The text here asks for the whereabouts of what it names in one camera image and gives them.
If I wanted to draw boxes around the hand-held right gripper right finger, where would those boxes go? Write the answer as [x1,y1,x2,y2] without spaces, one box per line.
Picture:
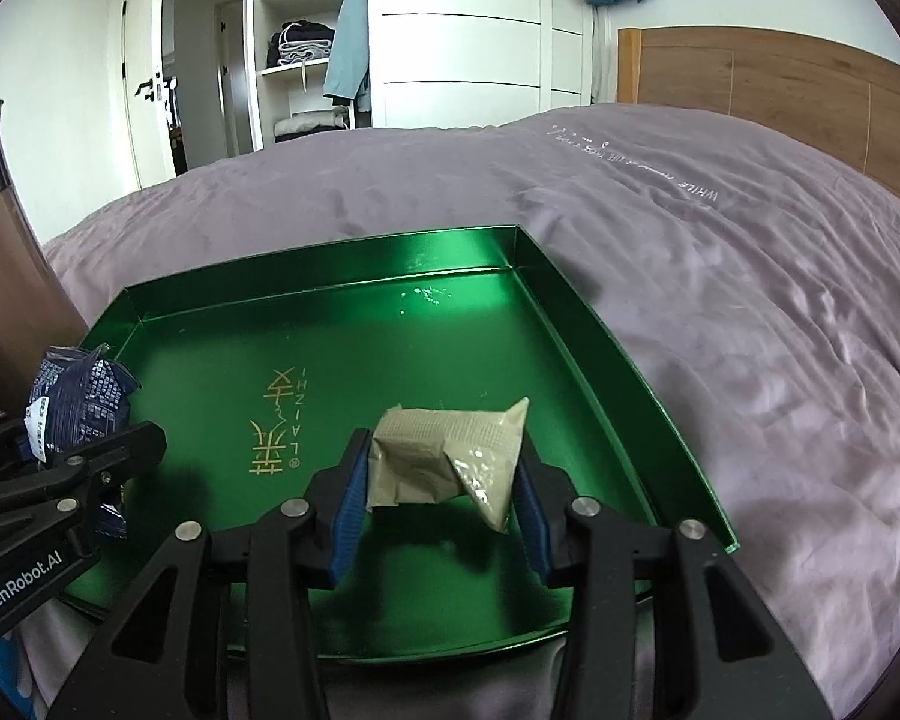
[514,446,833,720]

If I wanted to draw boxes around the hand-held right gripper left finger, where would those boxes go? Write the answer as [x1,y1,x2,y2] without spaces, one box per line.
[45,427,380,720]

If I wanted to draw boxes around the dark blue snack packet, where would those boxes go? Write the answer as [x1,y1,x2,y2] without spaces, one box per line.
[24,343,142,542]

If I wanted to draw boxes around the beige snack packet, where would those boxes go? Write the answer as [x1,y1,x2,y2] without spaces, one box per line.
[365,396,532,537]

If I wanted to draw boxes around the green metal tray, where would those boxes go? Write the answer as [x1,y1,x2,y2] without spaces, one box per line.
[58,223,740,667]

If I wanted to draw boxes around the white blue printed cloth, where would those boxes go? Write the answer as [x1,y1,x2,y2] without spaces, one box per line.
[0,637,46,720]

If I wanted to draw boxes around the purple bed blanket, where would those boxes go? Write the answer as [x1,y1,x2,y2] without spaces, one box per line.
[41,101,900,720]

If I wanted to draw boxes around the white door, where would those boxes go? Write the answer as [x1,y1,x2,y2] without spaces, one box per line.
[120,0,178,190]

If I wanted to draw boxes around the white folded clothes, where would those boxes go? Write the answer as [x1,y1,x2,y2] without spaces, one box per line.
[274,109,346,143]

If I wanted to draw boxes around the dark and grey hoodie pile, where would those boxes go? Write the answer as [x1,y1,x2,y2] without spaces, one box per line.
[266,21,336,70]

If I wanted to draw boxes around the light blue hanging jacket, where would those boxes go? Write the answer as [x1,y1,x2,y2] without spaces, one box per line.
[322,0,372,107]

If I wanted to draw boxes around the white wardrobe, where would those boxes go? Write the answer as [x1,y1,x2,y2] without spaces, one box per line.
[241,0,597,155]

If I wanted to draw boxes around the wooden headboard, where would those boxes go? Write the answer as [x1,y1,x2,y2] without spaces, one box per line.
[616,26,900,200]

